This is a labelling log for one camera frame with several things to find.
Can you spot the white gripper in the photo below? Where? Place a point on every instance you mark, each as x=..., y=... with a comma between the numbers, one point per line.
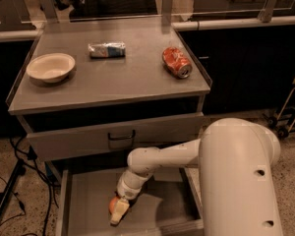
x=127, y=191

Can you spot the orange fruit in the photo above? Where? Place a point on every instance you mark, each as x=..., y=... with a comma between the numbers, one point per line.
x=112, y=204

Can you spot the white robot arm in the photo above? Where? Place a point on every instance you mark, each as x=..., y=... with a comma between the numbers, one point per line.
x=234, y=158

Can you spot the open grey middle drawer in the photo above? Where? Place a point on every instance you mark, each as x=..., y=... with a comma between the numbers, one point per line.
x=165, y=206

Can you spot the grey top drawer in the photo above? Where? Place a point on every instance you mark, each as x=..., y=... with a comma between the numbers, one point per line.
x=89, y=140

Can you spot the grey drawer cabinet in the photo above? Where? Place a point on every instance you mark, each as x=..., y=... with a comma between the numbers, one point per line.
x=107, y=90

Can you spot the black stand leg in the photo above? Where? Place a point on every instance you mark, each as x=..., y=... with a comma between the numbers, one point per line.
x=8, y=191

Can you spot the crushed orange soda can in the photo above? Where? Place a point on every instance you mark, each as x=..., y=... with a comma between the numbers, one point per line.
x=177, y=62

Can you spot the white bowl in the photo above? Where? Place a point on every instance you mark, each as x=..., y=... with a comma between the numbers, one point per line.
x=51, y=68

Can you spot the white blue snack packet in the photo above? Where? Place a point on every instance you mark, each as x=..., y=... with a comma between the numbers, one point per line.
x=107, y=49

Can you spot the black drawer handle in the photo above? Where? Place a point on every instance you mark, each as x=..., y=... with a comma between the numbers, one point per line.
x=121, y=138

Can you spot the wheeled cart frame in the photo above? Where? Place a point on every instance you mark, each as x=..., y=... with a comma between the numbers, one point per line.
x=283, y=118

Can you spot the white horizontal rail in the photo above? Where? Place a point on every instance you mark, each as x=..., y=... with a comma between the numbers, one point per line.
x=233, y=24

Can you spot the grey middle rail post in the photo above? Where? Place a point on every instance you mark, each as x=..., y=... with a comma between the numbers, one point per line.
x=166, y=11

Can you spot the grey rail post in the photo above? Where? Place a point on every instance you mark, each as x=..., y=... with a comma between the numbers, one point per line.
x=49, y=11
x=266, y=12
x=166, y=11

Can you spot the grey left rail post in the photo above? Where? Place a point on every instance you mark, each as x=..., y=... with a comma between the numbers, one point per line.
x=49, y=11

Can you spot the grey right rail post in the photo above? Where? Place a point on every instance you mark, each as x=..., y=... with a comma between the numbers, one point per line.
x=266, y=12

